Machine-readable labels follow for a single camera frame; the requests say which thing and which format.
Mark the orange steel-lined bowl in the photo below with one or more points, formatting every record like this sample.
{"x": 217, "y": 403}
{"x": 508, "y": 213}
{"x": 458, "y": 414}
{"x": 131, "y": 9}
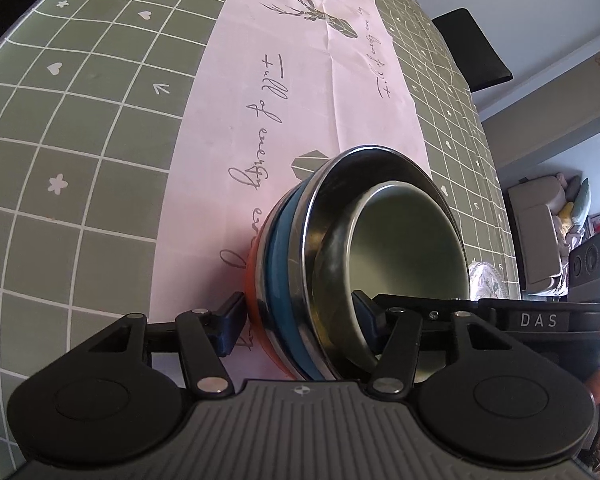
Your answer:
{"x": 254, "y": 280}

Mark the pink printed table runner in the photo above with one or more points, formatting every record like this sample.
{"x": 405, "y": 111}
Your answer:
{"x": 305, "y": 110}

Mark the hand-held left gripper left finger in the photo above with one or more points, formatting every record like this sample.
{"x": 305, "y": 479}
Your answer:
{"x": 231, "y": 325}

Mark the pale green bowl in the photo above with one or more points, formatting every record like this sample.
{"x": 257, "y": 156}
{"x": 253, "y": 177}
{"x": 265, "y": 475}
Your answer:
{"x": 410, "y": 240}

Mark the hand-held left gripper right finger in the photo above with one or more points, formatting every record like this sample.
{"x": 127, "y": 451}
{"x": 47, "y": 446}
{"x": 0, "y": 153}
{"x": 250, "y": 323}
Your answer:
{"x": 369, "y": 327}

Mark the black padded chair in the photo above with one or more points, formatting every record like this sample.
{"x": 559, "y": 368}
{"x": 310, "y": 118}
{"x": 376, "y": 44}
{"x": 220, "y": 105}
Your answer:
{"x": 470, "y": 45}

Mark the black speaker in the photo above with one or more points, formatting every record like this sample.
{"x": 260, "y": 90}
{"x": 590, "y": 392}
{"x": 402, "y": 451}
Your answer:
{"x": 595, "y": 260}

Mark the blue steel-lined bowl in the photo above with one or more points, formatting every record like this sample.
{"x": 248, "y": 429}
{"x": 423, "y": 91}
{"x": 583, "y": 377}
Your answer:
{"x": 282, "y": 260}

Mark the green checked tablecloth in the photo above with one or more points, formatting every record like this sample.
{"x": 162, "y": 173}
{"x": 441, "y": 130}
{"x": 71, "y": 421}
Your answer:
{"x": 80, "y": 160}

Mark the clear glass flowered plate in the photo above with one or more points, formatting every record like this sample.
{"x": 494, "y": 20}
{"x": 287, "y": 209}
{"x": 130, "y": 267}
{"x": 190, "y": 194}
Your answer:
{"x": 487, "y": 282}

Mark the grey sofa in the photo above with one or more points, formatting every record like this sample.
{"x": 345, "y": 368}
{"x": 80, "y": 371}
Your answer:
{"x": 535, "y": 230}

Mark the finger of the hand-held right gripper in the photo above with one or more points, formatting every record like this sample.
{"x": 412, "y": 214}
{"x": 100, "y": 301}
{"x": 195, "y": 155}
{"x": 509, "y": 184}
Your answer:
{"x": 450, "y": 305}

